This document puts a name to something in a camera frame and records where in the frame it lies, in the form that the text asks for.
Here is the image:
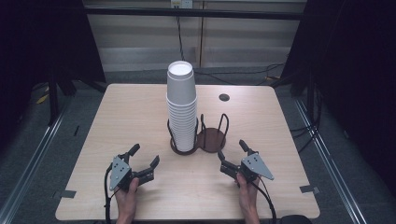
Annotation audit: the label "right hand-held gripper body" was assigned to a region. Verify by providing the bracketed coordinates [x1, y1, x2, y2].
[219, 153, 276, 183]

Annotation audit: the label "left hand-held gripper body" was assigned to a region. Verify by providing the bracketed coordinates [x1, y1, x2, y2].
[108, 152, 155, 191]

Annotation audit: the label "dark brown double cup holder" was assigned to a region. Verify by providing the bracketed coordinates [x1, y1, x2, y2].
[166, 112, 231, 156]

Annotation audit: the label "stack of white paper cups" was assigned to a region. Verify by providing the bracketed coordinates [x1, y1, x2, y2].
[165, 60, 199, 153]

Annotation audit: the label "person's left hand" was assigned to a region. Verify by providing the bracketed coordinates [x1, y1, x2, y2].
[113, 177, 140, 216]

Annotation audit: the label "person's right hand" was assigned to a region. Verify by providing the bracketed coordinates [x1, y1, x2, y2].
[235, 174, 261, 217]

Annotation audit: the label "grey floor tape strip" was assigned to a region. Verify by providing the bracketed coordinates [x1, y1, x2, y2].
[299, 184, 321, 195]
[51, 189, 78, 200]

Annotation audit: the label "person's dark clothing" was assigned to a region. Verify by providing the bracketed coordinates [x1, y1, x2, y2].
[277, 214, 314, 224]

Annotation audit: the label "black metal stand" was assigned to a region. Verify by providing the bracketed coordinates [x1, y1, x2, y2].
[46, 73, 61, 126]

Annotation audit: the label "yellow floor scrap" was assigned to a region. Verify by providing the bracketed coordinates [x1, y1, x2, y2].
[35, 92, 50, 105]

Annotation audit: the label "dark curtain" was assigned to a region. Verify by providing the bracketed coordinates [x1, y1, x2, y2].
[0, 0, 107, 150]
[278, 0, 396, 197]

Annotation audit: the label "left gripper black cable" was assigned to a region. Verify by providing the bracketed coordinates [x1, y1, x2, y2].
[104, 162, 117, 224]

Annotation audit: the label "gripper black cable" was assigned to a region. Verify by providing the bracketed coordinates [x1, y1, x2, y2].
[250, 175, 278, 224]
[104, 162, 117, 224]

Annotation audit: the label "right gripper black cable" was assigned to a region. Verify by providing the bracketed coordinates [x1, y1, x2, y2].
[250, 175, 278, 224]

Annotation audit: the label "bundle of black cables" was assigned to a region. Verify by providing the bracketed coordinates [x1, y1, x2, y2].
[289, 82, 323, 154]

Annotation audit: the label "black floor cables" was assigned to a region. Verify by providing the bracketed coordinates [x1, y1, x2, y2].
[192, 62, 287, 87]

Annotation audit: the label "metal floor rail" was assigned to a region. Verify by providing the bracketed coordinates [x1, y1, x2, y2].
[293, 98, 369, 224]
[0, 102, 71, 224]

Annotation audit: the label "braided hanging black cable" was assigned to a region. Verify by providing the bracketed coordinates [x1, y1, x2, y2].
[176, 15, 187, 63]

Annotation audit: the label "black horizontal frame bar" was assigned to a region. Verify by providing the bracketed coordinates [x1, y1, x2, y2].
[83, 7, 305, 21]

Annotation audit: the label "white wall outlet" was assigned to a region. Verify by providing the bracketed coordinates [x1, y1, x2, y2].
[170, 0, 194, 9]

